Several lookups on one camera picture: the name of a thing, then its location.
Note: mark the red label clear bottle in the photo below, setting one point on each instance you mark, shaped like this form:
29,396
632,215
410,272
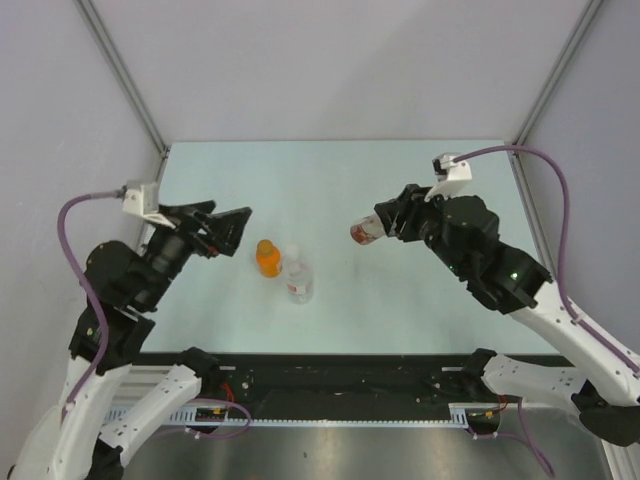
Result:
367,230

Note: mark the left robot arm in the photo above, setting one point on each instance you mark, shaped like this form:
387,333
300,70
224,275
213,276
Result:
73,440

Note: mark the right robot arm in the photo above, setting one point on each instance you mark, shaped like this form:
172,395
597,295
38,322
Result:
597,387

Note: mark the aluminium frame post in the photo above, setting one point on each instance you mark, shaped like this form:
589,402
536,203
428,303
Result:
568,53
114,60

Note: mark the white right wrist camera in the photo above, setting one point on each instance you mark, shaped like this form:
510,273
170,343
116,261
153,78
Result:
452,176

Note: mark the clear water bottle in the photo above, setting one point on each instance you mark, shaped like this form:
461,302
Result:
298,275

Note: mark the left aluminium frame post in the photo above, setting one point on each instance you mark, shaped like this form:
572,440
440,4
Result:
114,60

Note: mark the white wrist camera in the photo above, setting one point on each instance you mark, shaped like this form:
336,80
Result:
140,200
452,176

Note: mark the right aluminium frame post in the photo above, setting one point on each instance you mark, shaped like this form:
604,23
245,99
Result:
568,53

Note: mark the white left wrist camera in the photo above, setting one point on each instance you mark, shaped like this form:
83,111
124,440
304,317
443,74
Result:
140,200

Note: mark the white slotted cable duct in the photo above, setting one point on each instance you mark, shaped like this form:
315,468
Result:
337,411

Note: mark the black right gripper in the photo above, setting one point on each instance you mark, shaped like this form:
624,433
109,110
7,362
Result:
394,212

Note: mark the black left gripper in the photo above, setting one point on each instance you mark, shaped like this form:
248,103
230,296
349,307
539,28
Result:
187,221

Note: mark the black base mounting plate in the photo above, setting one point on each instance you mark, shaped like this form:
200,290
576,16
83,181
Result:
252,378

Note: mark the orange juice bottle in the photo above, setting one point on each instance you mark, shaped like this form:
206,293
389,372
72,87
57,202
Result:
268,258

